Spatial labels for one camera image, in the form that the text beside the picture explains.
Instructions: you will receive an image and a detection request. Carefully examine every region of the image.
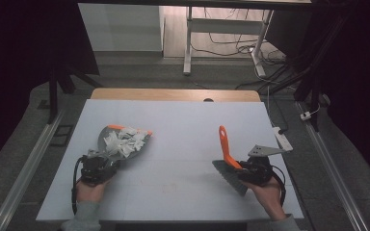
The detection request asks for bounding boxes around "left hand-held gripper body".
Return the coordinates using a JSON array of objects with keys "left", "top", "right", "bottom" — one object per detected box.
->
[{"left": 78, "top": 148, "right": 119, "bottom": 186}]

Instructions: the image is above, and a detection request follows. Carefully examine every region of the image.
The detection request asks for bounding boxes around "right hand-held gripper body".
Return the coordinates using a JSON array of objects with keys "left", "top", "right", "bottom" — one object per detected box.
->
[{"left": 241, "top": 144, "right": 287, "bottom": 188}]

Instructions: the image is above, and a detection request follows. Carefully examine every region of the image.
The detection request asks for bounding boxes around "grey brush with orange handle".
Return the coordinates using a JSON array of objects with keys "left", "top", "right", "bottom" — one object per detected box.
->
[{"left": 211, "top": 124, "right": 250, "bottom": 197}]

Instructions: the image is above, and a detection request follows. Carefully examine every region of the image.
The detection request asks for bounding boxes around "grey dustpan with orange edge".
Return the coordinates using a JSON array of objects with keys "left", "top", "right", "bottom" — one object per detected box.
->
[{"left": 96, "top": 124, "right": 154, "bottom": 162}]

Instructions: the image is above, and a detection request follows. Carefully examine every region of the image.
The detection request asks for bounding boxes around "pile of white paper scraps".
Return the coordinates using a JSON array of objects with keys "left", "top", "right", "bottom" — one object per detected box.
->
[{"left": 103, "top": 126, "right": 149, "bottom": 159}]

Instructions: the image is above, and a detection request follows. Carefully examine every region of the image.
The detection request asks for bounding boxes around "person's left hand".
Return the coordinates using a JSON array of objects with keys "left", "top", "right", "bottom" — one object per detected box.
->
[{"left": 74, "top": 177, "right": 111, "bottom": 204}]

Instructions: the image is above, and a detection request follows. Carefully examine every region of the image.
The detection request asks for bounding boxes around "person's right hand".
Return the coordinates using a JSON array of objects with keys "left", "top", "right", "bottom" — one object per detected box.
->
[{"left": 242, "top": 176, "right": 287, "bottom": 221}]

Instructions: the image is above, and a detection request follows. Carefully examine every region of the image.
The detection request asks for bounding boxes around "white power strip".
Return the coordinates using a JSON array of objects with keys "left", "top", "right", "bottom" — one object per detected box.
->
[{"left": 272, "top": 126, "right": 294, "bottom": 152}]

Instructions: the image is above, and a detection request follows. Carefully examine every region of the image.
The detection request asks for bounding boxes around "light blue table mat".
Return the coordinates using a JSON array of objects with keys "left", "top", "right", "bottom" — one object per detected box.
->
[{"left": 36, "top": 98, "right": 304, "bottom": 223}]

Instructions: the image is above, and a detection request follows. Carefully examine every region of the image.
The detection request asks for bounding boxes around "wooden table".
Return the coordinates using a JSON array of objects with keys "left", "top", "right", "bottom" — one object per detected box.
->
[{"left": 90, "top": 88, "right": 262, "bottom": 103}]

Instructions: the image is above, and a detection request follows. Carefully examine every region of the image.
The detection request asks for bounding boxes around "black tripod stand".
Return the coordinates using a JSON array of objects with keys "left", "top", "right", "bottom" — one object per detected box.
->
[{"left": 46, "top": 62, "right": 104, "bottom": 125}]

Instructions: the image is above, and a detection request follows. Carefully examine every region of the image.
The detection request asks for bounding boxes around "black metal stand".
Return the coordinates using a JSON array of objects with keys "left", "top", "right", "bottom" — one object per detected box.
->
[{"left": 259, "top": 13, "right": 355, "bottom": 133}]

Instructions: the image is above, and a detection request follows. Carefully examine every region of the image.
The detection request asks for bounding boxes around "right hand-held gripper black cable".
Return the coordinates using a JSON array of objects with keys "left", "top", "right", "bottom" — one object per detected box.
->
[{"left": 271, "top": 165, "right": 287, "bottom": 207}]

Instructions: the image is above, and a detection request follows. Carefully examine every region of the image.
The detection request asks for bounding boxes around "hand-held gripper black cable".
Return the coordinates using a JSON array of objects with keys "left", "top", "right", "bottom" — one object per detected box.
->
[
  {"left": 70, "top": 156, "right": 85, "bottom": 216},
  {"left": 271, "top": 165, "right": 287, "bottom": 207}
]

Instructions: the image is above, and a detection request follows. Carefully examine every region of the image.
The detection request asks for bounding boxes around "left hand-held gripper black cable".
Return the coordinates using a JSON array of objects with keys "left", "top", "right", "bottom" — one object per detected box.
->
[{"left": 70, "top": 156, "right": 85, "bottom": 216}]

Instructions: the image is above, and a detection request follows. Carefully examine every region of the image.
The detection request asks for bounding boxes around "black rectangular floor frame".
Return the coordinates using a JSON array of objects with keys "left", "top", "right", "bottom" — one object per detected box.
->
[{"left": 49, "top": 124, "right": 75, "bottom": 148}]

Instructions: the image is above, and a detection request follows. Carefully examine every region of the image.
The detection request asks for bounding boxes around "aluminium rail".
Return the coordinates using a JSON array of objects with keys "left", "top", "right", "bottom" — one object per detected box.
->
[
  {"left": 297, "top": 101, "right": 369, "bottom": 231},
  {"left": 0, "top": 107, "right": 66, "bottom": 231}
]

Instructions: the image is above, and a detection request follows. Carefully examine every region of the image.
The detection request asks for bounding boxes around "tangle of floor cables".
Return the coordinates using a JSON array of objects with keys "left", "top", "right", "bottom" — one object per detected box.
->
[{"left": 191, "top": 8, "right": 290, "bottom": 91}]

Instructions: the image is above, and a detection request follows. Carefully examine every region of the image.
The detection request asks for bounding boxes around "white metal desk frame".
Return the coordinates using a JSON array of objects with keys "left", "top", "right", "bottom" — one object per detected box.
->
[{"left": 182, "top": 6, "right": 275, "bottom": 78}]

